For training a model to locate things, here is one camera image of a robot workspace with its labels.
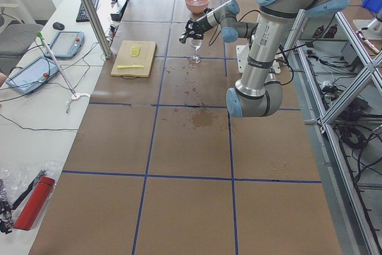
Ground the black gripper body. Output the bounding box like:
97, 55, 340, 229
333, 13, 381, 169
191, 8, 213, 38

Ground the pink bowl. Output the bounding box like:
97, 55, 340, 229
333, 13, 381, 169
184, 0, 210, 14

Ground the black computer mouse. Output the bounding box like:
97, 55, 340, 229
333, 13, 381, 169
53, 21, 65, 30

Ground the red cylinder bottle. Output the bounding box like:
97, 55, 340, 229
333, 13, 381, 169
14, 176, 55, 231

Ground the lemon slice stack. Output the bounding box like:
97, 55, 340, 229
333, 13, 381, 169
130, 43, 141, 57

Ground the black keyboard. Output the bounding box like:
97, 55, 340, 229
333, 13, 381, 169
75, 0, 100, 23

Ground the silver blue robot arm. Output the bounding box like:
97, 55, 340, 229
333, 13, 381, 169
179, 0, 350, 118

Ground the near teach pendant tablet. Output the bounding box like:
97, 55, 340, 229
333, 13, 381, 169
5, 56, 58, 95

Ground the clear ice cubes pile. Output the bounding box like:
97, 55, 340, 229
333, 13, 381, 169
189, 0, 205, 6

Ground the far teach pendant tablet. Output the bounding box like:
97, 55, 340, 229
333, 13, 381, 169
48, 31, 85, 59

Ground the yellow plastic knife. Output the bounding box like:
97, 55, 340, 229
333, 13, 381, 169
116, 64, 145, 70

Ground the clear wine glass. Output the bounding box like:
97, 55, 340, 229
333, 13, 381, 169
190, 39, 202, 63

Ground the steel jigger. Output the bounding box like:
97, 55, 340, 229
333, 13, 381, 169
178, 35, 189, 44

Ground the aluminium frame post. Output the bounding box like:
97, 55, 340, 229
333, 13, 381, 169
81, 0, 112, 59

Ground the teach pendant tablet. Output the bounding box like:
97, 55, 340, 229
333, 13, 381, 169
48, 31, 85, 59
5, 56, 58, 95

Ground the bamboo cutting board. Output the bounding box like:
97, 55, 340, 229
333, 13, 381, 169
110, 41, 156, 78

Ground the white rod tool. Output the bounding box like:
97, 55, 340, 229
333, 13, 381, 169
36, 32, 90, 114

